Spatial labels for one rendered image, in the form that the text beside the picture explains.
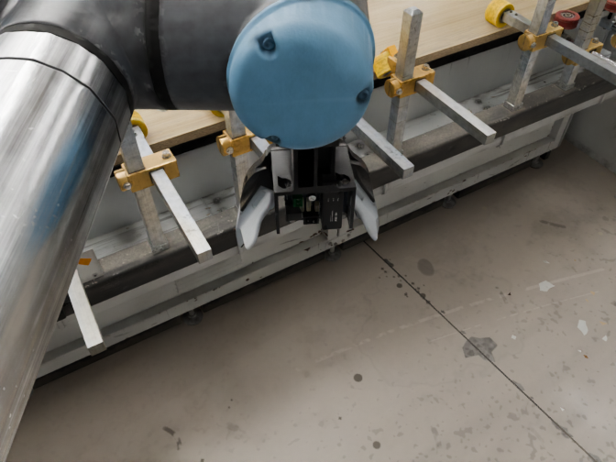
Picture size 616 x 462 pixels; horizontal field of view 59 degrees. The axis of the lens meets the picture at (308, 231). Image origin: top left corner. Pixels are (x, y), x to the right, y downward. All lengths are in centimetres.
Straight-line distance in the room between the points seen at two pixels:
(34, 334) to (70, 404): 190
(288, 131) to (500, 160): 238
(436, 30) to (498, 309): 107
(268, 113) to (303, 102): 2
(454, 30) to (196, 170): 96
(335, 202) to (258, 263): 161
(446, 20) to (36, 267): 189
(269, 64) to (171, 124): 125
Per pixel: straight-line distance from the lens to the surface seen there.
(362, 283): 223
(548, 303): 236
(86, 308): 119
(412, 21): 146
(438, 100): 150
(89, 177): 25
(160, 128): 151
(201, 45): 30
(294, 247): 212
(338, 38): 27
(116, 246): 162
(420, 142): 177
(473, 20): 205
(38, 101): 26
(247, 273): 205
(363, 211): 55
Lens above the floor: 177
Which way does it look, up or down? 47 degrees down
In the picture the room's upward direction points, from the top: straight up
